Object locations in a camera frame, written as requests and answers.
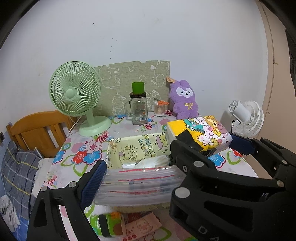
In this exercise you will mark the floral tablecloth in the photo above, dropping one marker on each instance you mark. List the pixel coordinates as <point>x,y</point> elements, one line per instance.
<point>124,131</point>

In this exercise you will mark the small orange scissors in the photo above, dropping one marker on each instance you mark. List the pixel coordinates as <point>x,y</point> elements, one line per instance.
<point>163,102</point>

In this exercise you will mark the white crumpled cloth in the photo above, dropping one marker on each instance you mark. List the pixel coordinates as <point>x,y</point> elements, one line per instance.
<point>8,213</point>

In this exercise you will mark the green printed board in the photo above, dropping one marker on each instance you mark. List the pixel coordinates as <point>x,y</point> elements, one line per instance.
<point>124,74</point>

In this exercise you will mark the clear cotton swab container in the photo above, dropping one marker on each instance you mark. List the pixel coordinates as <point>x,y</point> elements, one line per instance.
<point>160,110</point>

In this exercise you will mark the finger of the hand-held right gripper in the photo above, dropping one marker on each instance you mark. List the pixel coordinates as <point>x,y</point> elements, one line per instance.
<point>185,160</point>
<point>242,143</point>

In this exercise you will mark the wooden bed headboard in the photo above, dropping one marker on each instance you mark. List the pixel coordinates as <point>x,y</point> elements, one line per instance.
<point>34,129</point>

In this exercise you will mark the dark wall socket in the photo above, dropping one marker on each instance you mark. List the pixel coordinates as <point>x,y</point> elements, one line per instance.
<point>1,136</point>

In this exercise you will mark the yellow cartoon tissue pack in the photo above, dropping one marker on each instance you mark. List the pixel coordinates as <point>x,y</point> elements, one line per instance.
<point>203,132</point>

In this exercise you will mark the purple plush bunny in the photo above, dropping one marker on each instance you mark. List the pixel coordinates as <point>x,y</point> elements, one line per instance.
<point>185,104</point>

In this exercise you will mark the yellow cartoon storage box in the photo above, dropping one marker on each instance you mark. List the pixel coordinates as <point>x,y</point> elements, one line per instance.
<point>131,150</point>

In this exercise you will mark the clear plastic zip bag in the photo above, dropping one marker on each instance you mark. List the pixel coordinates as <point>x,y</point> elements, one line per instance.
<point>138,185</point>

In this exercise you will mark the green desk fan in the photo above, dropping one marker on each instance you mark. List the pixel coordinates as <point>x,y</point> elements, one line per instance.
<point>74,92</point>

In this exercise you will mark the white fan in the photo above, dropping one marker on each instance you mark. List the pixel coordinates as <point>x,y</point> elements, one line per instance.
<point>249,118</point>

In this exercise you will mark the beige printed packet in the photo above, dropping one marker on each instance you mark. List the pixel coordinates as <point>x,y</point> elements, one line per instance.
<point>143,223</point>

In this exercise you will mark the glass jar mug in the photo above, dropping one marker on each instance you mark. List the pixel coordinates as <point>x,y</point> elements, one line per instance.
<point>138,111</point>

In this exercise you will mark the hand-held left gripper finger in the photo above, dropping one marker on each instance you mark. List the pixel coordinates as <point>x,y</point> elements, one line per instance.
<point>94,183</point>

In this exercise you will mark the green plastic cup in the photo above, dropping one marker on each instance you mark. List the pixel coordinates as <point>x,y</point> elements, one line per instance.
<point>137,87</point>

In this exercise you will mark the green packet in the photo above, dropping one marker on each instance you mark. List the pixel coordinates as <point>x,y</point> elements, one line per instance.
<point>114,223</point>

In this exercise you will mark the blue bed sheet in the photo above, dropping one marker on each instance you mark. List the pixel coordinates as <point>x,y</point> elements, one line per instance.
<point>20,228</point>

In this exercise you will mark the blue plaid pillow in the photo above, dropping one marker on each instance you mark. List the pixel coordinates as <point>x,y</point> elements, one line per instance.
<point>16,171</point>

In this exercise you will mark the white soft packet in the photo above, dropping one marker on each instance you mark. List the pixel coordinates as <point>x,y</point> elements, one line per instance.
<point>150,162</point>

